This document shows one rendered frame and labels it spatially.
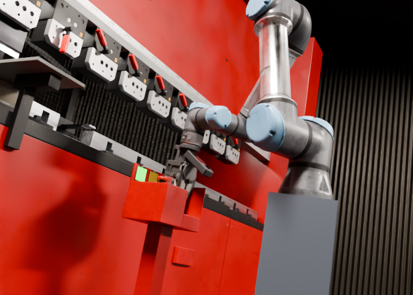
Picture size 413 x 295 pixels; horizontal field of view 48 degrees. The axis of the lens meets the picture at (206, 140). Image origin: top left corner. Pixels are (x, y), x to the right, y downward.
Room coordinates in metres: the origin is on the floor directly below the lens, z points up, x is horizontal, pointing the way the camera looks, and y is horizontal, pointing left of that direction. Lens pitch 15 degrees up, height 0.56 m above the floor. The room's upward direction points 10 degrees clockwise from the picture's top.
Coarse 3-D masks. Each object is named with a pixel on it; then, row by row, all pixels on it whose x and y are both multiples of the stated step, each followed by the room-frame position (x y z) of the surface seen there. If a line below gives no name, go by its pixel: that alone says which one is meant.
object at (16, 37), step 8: (0, 16) 1.31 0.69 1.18; (0, 24) 1.31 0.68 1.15; (8, 24) 1.33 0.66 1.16; (0, 32) 1.31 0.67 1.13; (8, 32) 1.33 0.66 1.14; (16, 32) 1.36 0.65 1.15; (24, 32) 1.38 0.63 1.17; (0, 40) 1.32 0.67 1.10; (8, 40) 1.34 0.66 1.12; (16, 40) 1.36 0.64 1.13; (24, 40) 1.39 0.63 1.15; (0, 48) 1.34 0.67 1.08; (8, 48) 1.36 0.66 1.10; (16, 48) 1.37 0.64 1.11; (16, 56) 1.39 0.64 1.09
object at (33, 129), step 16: (0, 112) 1.23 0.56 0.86; (32, 128) 1.32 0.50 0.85; (48, 128) 1.37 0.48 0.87; (64, 144) 1.44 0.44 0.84; (80, 144) 1.50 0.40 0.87; (96, 160) 1.57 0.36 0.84; (112, 160) 1.64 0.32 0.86; (208, 208) 2.30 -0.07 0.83; (224, 208) 2.45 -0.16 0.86; (256, 224) 2.84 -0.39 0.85
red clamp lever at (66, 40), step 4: (64, 28) 1.45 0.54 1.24; (68, 28) 1.44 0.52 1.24; (72, 28) 1.44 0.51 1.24; (68, 32) 1.44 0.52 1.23; (64, 36) 1.44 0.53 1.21; (68, 36) 1.44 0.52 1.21; (64, 40) 1.44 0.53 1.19; (68, 40) 1.44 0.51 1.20; (64, 44) 1.44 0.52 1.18; (68, 44) 1.45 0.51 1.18; (60, 48) 1.44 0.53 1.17; (64, 48) 1.44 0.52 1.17; (60, 52) 1.45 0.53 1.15; (64, 52) 1.44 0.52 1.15
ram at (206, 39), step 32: (96, 0) 1.56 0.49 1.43; (128, 0) 1.70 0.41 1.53; (160, 0) 1.87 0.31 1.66; (192, 0) 2.07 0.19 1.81; (224, 0) 2.33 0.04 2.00; (128, 32) 1.74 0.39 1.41; (160, 32) 1.91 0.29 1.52; (192, 32) 2.12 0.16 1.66; (224, 32) 2.38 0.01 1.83; (192, 64) 2.17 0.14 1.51; (224, 64) 2.44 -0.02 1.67; (256, 64) 2.79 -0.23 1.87; (192, 96) 2.21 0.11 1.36; (224, 96) 2.49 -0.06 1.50
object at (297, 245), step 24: (288, 216) 1.20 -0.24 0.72; (312, 216) 1.18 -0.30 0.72; (336, 216) 1.17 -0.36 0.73; (264, 240) 1.22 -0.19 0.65; (288, 240) 1.20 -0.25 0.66; (312, 240) 1.18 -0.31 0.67; (264, 264) 1.22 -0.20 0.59; (288, 264) 1.20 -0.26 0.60; (312, 264) 1.18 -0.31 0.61; (264, 288) 1.21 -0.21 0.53; (288, 288) 1.20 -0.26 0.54; (312, 288) 1.18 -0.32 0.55
